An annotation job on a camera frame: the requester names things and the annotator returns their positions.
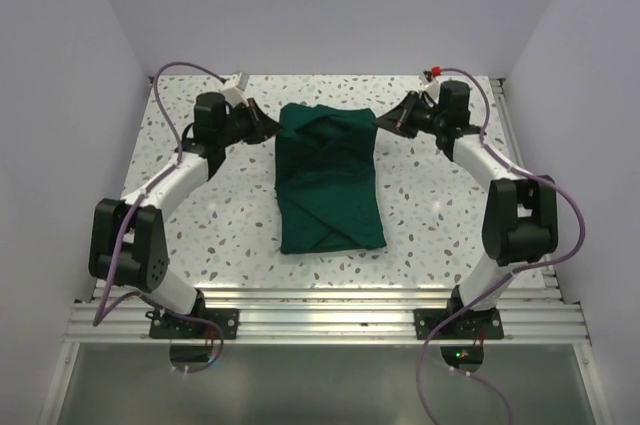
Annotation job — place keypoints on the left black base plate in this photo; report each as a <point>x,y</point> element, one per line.
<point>169,327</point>

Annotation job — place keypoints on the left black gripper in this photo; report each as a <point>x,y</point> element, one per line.
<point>265,127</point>

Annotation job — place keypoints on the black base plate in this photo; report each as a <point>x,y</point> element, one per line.
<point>463,339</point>
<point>169,327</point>

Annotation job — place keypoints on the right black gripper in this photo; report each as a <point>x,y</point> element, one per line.
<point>399,119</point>

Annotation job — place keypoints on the dark green surgical cloth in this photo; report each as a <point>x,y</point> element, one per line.
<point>325,180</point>

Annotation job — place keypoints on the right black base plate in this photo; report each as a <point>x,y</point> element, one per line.
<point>463,339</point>

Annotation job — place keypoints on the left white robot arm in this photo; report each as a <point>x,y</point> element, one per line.
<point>128,245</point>

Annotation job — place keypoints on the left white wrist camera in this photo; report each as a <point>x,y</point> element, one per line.
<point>234,88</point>

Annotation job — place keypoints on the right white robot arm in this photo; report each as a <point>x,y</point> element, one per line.
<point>520,219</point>

